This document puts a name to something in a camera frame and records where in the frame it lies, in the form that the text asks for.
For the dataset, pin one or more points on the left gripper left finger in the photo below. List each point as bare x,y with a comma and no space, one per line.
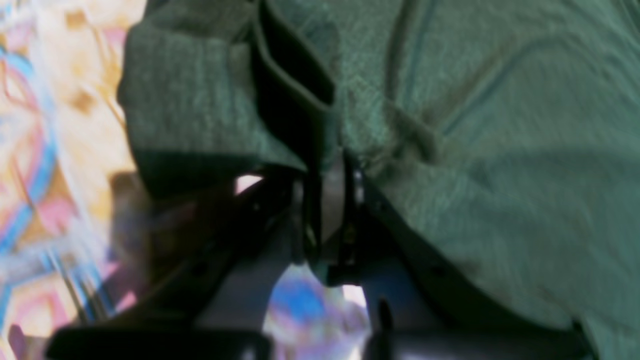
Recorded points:
213,306

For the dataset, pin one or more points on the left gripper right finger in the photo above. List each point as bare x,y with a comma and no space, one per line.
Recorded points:
421,307

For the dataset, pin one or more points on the dark green long-sleeve shirt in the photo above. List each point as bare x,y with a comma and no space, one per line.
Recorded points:
506,132

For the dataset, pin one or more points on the colourful patterned tablecloth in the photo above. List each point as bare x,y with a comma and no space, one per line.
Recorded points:
74,237

